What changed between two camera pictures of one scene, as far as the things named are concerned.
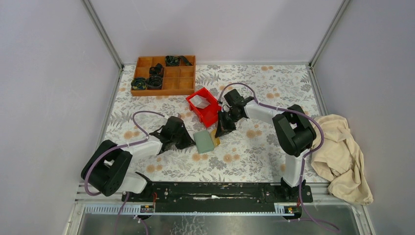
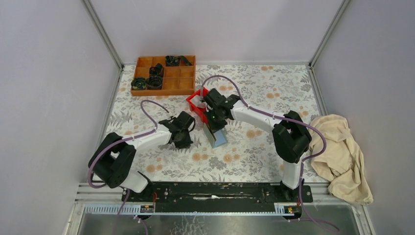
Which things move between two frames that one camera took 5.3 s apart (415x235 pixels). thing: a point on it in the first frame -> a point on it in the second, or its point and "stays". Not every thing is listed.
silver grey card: [199, 102] stays
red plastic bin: [208, 116] stays
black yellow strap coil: [139, 83] stays
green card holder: [203, 141] -> [220, 136]
